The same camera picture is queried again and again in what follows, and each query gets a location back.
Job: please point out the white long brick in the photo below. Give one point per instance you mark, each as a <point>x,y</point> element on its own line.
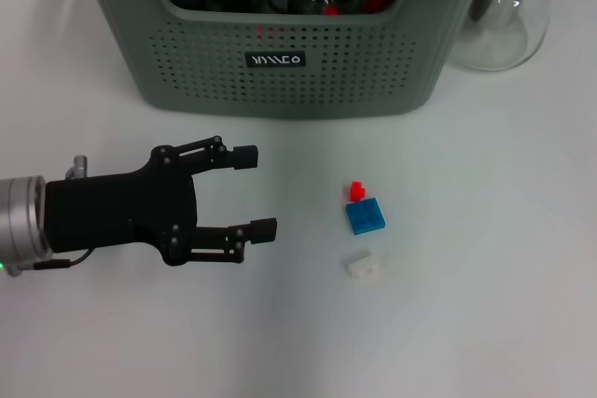
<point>361,267</point>

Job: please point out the blue square brick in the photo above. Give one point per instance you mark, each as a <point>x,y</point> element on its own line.
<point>366,218</point>

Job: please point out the small red square brick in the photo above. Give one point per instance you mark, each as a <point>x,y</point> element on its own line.
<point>332,10</point>

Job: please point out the silver left gripper fitting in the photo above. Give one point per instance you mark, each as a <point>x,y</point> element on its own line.
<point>80,166</point>

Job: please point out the glass carafe with black lid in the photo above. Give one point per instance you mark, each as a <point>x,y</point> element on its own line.
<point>503,34</point>

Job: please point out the large red sloped brick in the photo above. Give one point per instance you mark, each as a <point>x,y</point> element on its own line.
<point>259,29</point>

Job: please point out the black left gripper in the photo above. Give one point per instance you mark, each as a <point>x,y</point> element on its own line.
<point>121,211</point>

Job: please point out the grey-green perforated storage bin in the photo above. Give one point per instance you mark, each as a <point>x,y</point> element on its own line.
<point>280,90</point>

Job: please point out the small red notched brick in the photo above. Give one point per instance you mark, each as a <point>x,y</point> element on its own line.
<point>357,192</point>

